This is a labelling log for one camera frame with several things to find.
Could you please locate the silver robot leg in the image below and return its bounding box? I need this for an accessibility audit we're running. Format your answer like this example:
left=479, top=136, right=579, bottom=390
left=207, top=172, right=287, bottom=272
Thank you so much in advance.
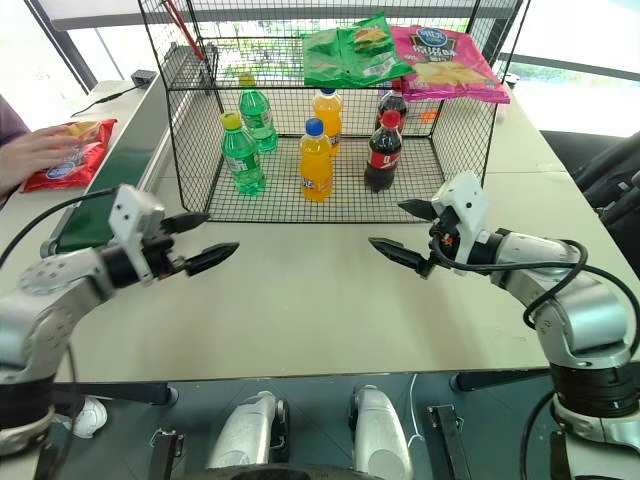
left=207, top=390, right=290, bottom=471
left=348, top=384, right=414, bottom=480

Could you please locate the pink chips bag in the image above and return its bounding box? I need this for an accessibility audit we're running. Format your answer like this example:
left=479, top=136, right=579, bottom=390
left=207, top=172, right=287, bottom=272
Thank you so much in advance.
left=389, top=24, right=511, bottom=105
left=401, top=74, right=451, bottom=104

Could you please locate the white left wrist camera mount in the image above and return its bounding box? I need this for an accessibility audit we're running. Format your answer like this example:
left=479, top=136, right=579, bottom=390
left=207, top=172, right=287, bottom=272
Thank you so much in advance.
left=108, top=184, right=166, bottom=249

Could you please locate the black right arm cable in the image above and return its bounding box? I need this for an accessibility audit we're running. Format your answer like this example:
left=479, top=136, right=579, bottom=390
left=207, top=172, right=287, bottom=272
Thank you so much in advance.
left=429, top=234, right=591, bottom=329

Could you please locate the orange soda bottle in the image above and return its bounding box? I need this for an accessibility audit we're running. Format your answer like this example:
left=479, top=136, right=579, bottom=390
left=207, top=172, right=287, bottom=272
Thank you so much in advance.
left=310, top=87, right=345, bottom=156
left=298, top=118, right=335, bottom=204

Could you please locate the green chips bag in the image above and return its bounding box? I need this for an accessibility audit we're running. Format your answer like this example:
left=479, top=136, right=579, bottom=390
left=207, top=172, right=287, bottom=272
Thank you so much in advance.
left=299, top=28, right=354, bottom=87
left=335, top=12, right=417, bottom=85

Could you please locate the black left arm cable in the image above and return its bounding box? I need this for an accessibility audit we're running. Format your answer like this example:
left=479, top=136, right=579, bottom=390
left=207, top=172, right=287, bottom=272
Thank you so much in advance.
left=0, top=187, right=121, bottom=266

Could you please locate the white shoe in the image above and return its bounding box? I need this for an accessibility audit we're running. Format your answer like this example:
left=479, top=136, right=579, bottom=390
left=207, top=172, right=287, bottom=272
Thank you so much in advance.
left=59, top=397, right=109, bottom=440

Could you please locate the black metal bracket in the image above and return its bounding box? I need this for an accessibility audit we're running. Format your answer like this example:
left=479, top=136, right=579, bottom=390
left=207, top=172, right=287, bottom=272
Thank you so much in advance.
left=427, top=404, right=474, bottom=480
left=149, top=429, right=184, bottom=480

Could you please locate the black table crossbar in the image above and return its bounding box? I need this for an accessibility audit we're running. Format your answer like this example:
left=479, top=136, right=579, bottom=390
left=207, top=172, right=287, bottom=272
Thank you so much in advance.
left=52, top=382, right=179, bottom=406
left=449, top=372, right=554, bottom=392

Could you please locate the person's bare hand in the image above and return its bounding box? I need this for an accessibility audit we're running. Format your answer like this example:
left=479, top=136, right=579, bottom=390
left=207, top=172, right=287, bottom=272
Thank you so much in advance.
left=0, top=124, right=81, bottom=194

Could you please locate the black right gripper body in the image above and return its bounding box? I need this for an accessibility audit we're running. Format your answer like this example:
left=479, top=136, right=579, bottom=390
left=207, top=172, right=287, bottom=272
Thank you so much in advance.
left=418, top=205, right=461, bottom=279

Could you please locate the black adapter cable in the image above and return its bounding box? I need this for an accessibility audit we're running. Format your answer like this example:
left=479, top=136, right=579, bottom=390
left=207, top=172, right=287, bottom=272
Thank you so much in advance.
left=69, top=84, right=139, bottom=119

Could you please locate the green soda bottle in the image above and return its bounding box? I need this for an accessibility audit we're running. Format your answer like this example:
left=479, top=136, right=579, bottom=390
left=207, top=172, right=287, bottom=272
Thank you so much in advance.
left=237, top=73, right=279, bottom=155
left=220, top=112, right=268, bottom=196

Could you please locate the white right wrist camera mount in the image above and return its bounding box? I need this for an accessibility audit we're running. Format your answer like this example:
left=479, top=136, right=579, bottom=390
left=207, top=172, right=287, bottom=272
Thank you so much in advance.
left=430, top=171, right=490, bottom=276

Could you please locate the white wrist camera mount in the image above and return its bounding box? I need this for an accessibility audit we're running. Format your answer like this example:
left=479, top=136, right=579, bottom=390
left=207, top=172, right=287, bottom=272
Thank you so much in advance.
left=430, top=171, right=490, bottom=276
left=108, top=184, right=166, bottom=249

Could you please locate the black wire rack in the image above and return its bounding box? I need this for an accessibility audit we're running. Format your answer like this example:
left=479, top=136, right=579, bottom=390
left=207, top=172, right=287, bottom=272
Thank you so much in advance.
left=137, top=0, right=532, bottom=225

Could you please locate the black window post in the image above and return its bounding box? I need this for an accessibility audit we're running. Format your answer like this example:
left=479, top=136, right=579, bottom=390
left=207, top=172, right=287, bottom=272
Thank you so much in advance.
left=27, top=0, right=99, bottom=94

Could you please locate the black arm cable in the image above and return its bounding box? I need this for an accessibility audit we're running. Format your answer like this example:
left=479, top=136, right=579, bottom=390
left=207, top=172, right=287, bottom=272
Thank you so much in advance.
left=0, top=187, right=121, bottom=266
left=429, top=234, right=591, bottom=329

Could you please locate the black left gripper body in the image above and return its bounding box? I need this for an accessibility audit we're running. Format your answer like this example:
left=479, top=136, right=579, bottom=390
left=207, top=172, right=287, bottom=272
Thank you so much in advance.
left=142, top=219, right=194, bottom=284

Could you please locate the cola bottle red cap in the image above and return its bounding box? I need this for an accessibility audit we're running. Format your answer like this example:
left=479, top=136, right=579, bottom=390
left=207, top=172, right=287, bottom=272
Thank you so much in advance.
left=374, top=88, right=410, bottom=134
left=363, top=110, right=404, bottom=194

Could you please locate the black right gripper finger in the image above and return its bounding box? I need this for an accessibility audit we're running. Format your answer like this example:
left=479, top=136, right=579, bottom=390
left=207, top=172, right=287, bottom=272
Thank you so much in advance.
left=397, top=198, right=439, bottom=221
left=368, top=237, right=431, bottom=274

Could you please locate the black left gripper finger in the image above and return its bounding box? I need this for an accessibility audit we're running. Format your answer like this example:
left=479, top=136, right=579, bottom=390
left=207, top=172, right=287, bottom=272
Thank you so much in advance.
left=167, top=212, right=211, bottom=235
left=184, top=242, right=240, bottom=278

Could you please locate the silver left robot leg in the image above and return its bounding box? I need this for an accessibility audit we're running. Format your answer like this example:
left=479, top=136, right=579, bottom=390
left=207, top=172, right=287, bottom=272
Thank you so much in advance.
left=207, top=390, right=290, bottom=471

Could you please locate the black rounded robot torso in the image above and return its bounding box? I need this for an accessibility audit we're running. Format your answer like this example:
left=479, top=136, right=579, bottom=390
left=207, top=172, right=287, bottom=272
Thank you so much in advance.
left=184, top=464, right=426, bottom=480

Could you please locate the green conveyor belt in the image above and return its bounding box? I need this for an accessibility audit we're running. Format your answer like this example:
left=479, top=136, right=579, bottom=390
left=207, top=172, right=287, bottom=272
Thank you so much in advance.
left=39, top=69, right=174, bottom=259

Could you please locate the black chair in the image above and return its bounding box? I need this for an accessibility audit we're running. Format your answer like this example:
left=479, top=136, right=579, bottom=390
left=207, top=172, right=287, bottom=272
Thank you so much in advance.
left=539, top=128, right=640, bottom=281

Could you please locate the red rod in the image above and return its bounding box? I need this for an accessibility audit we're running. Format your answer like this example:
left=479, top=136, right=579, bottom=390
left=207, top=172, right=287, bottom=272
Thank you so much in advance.
left=162, top=0, right=206, bottom=61

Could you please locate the silver right robot leg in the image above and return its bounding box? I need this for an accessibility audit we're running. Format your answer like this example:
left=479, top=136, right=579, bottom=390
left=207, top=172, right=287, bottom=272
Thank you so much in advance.
left=348, top=384, right=414, bottom=480

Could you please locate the red chips bag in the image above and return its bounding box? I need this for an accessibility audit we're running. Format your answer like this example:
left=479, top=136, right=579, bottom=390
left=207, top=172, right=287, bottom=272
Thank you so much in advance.
left=22, top=118, right=119, bottom=194

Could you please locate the thin white cable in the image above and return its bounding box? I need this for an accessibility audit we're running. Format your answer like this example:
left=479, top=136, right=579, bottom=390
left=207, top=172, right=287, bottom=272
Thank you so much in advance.
left=407, top=374, right=422, bottom=451

